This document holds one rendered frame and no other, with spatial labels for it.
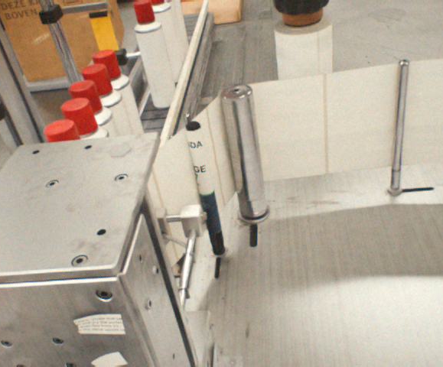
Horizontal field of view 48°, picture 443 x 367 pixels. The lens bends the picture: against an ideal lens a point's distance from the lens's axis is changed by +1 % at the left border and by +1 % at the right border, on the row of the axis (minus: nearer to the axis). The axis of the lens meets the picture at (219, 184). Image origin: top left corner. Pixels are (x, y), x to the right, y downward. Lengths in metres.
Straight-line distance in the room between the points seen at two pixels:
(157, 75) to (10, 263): 0.72
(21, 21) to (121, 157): 1.05
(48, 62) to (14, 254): 1.12
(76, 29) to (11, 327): 1.09
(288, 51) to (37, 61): 0.80
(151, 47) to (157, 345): 0.71
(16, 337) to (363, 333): 0.34
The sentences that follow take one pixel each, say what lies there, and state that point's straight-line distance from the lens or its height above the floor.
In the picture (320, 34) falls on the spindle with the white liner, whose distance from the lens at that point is 0.75.
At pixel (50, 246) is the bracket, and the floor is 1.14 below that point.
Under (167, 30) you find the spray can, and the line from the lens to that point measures 1.06.
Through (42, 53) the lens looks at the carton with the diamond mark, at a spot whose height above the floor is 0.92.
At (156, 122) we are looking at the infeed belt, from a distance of 0.96.
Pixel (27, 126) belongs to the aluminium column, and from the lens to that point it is 0.76.
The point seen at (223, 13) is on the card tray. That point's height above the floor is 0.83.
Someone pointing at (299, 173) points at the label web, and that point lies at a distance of 0.67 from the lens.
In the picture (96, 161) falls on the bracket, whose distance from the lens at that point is 0.35.
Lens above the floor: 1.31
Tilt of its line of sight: 35 degrees down
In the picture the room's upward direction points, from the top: 11 degrees counter-clockwise
